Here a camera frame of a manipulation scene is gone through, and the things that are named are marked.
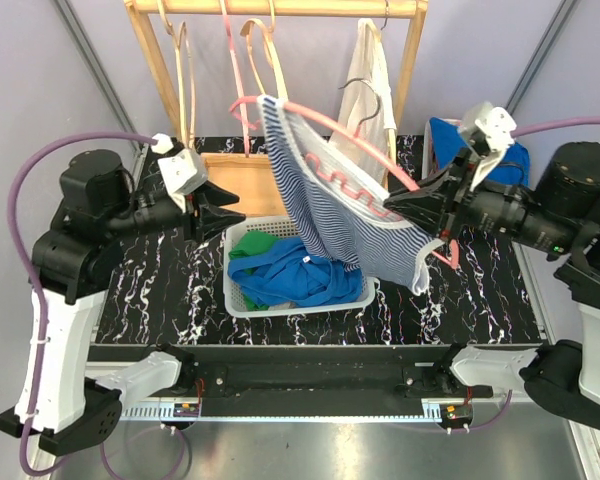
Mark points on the wooden clothes rack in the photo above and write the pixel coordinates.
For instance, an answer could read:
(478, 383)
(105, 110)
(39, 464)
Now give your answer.
(251, 178)

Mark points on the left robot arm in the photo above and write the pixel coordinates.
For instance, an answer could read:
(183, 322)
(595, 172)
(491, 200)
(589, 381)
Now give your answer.
(73, 263)

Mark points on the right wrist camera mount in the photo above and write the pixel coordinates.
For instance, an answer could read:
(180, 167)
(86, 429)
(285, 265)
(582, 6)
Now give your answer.
(487, 130)

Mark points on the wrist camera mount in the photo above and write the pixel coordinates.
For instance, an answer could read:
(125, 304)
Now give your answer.
(182, 173)
(487, 130)

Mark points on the grey tank top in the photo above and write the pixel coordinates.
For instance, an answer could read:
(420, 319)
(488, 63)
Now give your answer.
(284, 306)

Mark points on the aluminium rail frame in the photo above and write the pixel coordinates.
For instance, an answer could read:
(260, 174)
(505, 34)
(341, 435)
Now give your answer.
(507, 437)

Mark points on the blue white striped tank top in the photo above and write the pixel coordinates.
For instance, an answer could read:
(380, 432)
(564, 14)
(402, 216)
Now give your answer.
(337, 207)

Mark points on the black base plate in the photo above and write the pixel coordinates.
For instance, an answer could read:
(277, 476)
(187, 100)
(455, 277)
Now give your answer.
(348, 384)

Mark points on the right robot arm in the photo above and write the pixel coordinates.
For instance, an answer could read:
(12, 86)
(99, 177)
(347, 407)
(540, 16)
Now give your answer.
(560, 217)

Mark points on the beige wooden hanger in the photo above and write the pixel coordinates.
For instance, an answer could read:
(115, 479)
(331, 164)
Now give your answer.
(185, 77)

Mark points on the cream wooden hanger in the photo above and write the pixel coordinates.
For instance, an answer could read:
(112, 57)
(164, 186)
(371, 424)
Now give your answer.
(269, 49)

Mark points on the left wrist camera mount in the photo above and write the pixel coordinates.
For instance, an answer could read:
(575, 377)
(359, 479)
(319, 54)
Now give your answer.
(182, 173)

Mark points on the pink plastic hanger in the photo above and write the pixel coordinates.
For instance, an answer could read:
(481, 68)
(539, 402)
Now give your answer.
(241, 109)

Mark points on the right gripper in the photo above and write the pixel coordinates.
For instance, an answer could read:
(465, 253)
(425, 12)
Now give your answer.
(435, 206)

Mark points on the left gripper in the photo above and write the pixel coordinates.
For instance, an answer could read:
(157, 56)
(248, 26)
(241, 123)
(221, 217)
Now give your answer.
(209, 215)

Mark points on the green tank top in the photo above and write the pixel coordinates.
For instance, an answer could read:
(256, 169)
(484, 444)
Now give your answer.
(253, 243)

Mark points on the white perforated plastic basket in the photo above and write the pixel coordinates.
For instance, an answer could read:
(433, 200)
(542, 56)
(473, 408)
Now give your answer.
(283, 227)

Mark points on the white-top hanger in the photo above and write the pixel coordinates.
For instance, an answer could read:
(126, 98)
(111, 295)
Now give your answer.
(377, 32)

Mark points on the white right bin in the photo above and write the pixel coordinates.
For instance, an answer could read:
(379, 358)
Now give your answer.
(441, 144)

